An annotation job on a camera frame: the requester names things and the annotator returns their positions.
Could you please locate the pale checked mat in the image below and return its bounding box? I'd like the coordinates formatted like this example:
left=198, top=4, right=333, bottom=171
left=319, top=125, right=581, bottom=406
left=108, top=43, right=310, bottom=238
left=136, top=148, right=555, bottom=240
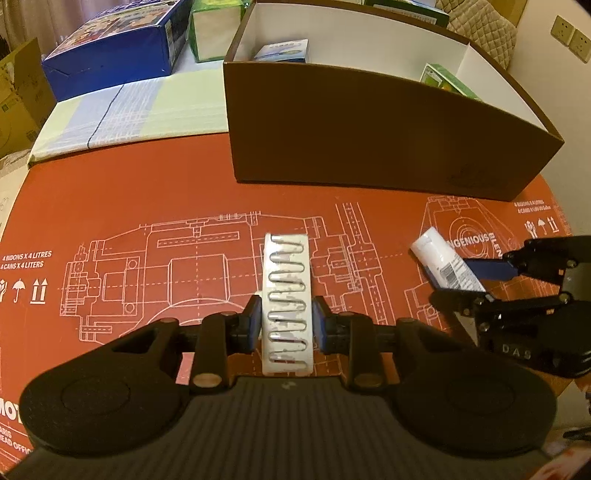
left=28, top=69, right=230, bottom=164

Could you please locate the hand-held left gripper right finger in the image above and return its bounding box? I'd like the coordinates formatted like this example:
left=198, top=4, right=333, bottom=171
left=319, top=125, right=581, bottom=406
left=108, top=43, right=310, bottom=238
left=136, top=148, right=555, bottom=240
left=311, top=296, right=462, bottom=388

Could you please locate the large blue printed box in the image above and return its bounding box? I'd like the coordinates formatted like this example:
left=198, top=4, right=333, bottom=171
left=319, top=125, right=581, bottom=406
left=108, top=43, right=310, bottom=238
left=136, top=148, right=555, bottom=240
left=41, top=0, right=194, bottom=102

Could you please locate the small green carton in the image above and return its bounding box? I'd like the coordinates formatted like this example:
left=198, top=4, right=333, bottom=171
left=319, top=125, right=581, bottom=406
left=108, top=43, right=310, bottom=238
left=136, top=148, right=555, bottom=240
left=420, top=62, right=483, bottom=101

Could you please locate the red printed cardboard sheet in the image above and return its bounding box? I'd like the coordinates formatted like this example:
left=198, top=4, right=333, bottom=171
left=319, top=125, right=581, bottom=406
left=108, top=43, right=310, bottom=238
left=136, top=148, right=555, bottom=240
left=0, top=131, right=578, bottom=462

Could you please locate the blue medicine carton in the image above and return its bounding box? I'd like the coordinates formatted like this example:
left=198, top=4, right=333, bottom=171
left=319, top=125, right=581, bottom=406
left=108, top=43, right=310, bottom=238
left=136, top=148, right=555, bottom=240
left=252, top=39, right=310, bottom=63

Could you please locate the pale floral bedsheet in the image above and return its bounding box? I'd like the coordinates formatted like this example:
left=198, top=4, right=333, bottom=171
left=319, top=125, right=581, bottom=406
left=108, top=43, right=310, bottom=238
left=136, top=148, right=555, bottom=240
left=0, top=152, right=31, bottom=232

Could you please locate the red white printed paper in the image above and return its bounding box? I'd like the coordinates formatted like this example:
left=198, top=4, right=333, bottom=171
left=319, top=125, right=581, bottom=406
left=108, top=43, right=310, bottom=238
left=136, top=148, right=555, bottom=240
left=540, top=443, right=591, bottom=480

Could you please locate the beige wall socket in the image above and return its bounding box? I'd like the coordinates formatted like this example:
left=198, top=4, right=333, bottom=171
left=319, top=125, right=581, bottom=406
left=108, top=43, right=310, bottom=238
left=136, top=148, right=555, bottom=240
left=567, top=27, right=591, bottom=63
left=551, top=15, right=575, bottom=45

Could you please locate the white squeeze tube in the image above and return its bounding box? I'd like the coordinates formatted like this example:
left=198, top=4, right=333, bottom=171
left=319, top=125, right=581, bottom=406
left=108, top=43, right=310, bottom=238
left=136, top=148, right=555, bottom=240
left=410, top=227, right=488, bottom=296

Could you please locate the green tissue multipack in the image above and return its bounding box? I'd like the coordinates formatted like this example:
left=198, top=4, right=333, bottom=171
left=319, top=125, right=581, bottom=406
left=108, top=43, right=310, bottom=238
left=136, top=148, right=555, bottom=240
left=187, top=0, right=257, bottom=63

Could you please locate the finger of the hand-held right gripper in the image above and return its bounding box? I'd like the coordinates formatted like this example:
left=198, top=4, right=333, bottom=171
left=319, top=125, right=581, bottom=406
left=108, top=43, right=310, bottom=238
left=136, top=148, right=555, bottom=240
left=429, top=288, right=573, bottom=324
left=462, top=235, right=591, bottom=281

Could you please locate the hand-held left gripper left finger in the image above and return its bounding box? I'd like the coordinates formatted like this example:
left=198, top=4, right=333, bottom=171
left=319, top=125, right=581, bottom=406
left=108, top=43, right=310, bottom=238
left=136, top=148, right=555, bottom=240
left=111, top=294, right=264, bottom=388

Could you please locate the brown cardboard box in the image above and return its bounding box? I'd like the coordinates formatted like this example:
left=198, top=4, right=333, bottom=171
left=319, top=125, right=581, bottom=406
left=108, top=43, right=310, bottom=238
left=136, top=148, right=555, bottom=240
left=223, top=0, right=565, bottom=202

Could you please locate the yellow cardboard box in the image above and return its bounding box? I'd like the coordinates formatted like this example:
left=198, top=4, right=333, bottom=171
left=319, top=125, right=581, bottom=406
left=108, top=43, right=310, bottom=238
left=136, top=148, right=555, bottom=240
left=0, top=37, right=58, bottom=160

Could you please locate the cream hair claw clip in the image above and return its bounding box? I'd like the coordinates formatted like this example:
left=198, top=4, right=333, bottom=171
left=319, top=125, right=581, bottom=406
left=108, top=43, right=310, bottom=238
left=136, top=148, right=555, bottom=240
left=259, top=233, right=315, bottom=377

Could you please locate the dark green flat box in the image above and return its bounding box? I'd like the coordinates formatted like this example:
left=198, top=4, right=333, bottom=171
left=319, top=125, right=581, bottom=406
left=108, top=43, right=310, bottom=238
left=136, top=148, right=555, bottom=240
left=362, top=0, right=451, bottom=26

